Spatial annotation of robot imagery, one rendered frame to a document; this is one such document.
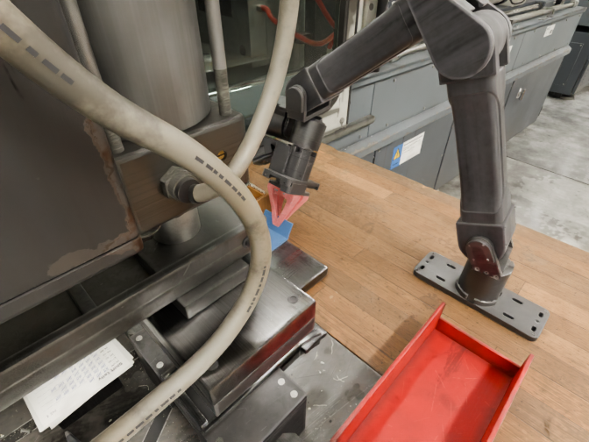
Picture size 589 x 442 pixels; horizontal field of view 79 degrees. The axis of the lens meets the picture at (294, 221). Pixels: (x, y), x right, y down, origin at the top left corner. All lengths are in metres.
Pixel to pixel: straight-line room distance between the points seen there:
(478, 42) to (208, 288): 0.37
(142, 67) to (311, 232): 0.56
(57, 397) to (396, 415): 0.40
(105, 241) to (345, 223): 0.60
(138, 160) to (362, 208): 0.64
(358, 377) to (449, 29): 0.44
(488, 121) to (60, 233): 0.45
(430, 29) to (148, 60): 0.35
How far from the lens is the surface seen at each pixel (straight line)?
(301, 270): 0.61
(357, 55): 0.55
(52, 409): 0.52
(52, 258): 0.19
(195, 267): 0.27
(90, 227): 0.19
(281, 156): 0.64
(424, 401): 0.53
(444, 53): 0.48
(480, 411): 0.55
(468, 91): 0.49
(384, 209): 0.80
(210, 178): 0.17
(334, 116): 1.30
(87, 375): 0.53
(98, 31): 0.20
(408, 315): 0.60
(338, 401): 0.51
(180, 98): 0.21
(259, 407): 0.41
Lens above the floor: 1.36
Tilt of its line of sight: 38 degrees down
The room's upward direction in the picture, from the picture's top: straight up
